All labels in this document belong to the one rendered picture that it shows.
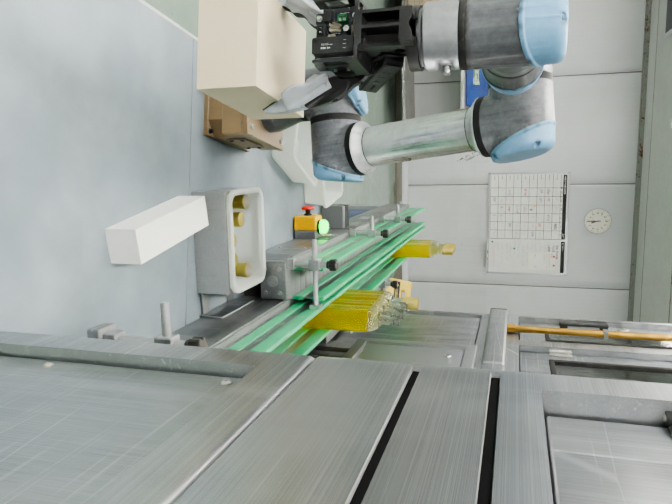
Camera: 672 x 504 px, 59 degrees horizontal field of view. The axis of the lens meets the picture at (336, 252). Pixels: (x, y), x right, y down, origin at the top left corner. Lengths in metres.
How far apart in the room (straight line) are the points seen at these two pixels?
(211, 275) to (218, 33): 0.68
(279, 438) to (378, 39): 0.46
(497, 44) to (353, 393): 0.40
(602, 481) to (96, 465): 0.31
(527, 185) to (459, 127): 6.13
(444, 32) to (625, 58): 6.80
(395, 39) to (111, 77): 0.57
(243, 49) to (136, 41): 0.49
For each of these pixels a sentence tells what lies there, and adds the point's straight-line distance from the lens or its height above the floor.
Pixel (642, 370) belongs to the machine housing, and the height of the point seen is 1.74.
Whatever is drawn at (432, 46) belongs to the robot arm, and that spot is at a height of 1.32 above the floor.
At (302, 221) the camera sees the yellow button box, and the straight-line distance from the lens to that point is 1.85.
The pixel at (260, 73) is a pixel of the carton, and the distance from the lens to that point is 0.72.
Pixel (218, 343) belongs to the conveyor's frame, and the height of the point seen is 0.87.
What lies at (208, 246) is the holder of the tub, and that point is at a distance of 1.31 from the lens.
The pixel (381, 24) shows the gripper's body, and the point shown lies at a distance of 0.69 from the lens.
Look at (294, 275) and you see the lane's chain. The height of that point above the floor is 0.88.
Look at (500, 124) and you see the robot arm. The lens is 1.15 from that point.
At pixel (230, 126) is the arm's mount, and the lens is 1.34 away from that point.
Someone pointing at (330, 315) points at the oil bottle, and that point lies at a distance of 1.52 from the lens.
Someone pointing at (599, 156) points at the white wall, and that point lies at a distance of 7.36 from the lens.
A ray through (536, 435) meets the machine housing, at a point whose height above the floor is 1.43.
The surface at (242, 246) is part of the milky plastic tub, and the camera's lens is 1.44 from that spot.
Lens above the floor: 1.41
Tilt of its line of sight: 17 degrees down
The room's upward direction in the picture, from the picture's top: 92 degrees clockwise
